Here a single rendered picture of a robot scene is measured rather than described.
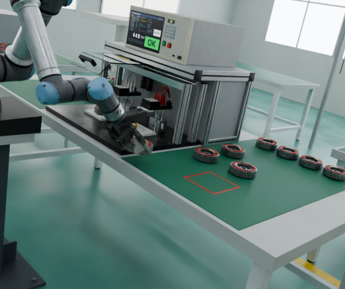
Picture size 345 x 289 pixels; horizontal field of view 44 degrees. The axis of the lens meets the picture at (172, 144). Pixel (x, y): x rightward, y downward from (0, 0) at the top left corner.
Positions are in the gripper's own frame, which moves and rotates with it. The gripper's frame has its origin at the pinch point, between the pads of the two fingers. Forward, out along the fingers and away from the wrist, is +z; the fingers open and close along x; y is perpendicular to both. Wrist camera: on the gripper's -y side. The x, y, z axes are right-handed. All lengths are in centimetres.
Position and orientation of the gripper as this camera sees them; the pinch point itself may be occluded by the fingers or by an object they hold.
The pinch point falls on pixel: (139, 145)
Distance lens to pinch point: 169.1
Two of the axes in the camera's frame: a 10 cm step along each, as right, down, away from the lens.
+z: 3.1, 6.4, 7.0
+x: 6.8, 3.6, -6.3
